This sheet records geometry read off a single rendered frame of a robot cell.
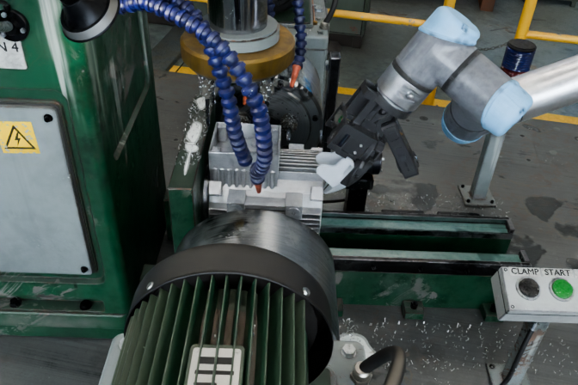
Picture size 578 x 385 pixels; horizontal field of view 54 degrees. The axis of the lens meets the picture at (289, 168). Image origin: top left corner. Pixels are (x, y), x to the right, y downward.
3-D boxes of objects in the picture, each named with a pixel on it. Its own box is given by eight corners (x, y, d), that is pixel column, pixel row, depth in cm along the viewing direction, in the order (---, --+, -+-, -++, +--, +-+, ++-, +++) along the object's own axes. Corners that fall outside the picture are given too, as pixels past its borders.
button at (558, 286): (550, 301, 85) (556, 296, 84) (546, 282, 87) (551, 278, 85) (570, 302, 85) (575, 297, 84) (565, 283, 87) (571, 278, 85)
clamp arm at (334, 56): (316, 169, 119) (327, 58, 104) (316, 161, 122) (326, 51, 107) (334, 170, 119) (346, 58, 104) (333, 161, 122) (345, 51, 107)
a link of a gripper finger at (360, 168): (337, 171, 97) (367, 135, 93) (346, 175, 98) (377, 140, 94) (339, 187, 94) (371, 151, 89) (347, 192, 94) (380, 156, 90)
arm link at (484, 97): (520, 113, 88) (466, 68, 90) (546, 92, 77) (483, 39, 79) (485, 149, 88) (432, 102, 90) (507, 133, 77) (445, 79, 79)
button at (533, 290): (517, 300, 85) (522, 296, 84) (513, 281, 87) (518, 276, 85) (537, 301, 85) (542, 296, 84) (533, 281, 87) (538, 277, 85)
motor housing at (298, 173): (209, 265, 106) (205, 185, 95) (222, 200, 122) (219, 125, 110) (316, 271, 106) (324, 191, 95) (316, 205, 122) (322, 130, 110)
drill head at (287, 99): (205, 193, 124) (199, 91, 110) (224, 100, 157) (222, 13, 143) (320, 198, 125) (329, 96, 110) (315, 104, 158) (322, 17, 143)
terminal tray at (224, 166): (209, 186, 101) (207, 153, 96) (218, 152, 109) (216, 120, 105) (277, 190, 101) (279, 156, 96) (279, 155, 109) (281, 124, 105)
